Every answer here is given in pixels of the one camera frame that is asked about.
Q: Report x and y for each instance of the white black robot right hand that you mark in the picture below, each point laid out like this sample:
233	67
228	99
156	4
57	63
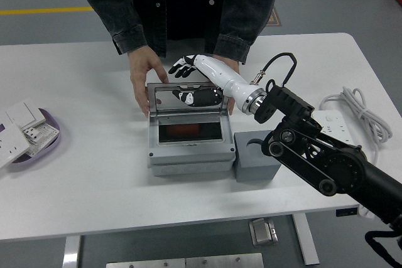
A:
220	71

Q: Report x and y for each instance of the grey cube with round hole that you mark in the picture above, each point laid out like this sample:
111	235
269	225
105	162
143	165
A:
251	164

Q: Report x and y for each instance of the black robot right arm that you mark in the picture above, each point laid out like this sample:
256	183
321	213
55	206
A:
342	167

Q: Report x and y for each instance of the silver metal floor box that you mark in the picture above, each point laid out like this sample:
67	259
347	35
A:
263	232

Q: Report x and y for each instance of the person's left forearm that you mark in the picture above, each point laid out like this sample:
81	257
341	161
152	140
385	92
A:
242	23

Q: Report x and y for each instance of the small white socket module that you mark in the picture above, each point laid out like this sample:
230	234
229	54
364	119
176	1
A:
33	133

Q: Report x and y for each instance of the white table leg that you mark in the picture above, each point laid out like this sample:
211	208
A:
71	252
306	243

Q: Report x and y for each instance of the white perforated panel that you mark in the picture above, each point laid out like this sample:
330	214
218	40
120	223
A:
47	134

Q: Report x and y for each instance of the grey box with clear lid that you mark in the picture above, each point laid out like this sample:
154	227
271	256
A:
188	155

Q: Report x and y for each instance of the purple tray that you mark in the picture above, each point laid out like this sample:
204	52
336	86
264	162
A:
51	145

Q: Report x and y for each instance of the yellow floor tape line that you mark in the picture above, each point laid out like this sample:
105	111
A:
47	10

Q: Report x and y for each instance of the large white socket panel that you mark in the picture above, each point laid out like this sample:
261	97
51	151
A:
11	144

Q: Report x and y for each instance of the person's right hand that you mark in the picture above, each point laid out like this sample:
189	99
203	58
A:
141	70

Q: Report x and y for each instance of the white switch panel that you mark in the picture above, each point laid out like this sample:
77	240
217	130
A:
25	112

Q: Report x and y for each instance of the flat metal base plate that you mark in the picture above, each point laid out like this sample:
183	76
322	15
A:
185	261

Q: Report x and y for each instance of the person's left hand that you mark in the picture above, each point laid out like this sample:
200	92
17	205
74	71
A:
230	65

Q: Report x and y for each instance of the person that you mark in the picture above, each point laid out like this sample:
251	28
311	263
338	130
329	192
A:
185	1

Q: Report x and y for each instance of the black table control box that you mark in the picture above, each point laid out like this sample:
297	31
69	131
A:
347	211

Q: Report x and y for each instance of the person's right forearm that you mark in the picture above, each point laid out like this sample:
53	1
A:
125	20

